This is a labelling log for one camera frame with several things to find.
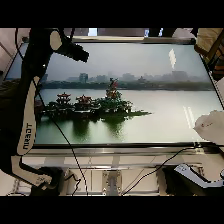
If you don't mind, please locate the white garment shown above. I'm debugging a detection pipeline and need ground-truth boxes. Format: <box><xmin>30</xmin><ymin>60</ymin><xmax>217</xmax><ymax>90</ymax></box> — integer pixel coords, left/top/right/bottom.
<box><xmin>192</xmin><ymin>109</ymin><xmax>224</xmax><ymax>145</ymax></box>

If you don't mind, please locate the black cable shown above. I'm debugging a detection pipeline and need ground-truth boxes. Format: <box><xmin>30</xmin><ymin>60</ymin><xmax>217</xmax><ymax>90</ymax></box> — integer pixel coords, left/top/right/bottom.
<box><xmin>33</xmin><ymin>79</ymin><xmax>90</xmax><ymax>197</ymax></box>
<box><xmin>120</xmin><ymin>145</ymin><xmax>202</xmax><ymax>197</ymax></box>

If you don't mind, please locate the silver frame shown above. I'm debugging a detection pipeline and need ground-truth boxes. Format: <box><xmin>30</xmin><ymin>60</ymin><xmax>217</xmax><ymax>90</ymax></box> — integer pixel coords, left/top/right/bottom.
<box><xmin>6</xmin><ymin>35</ymin><xmax>224</xmax><ymax>197</ymax></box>

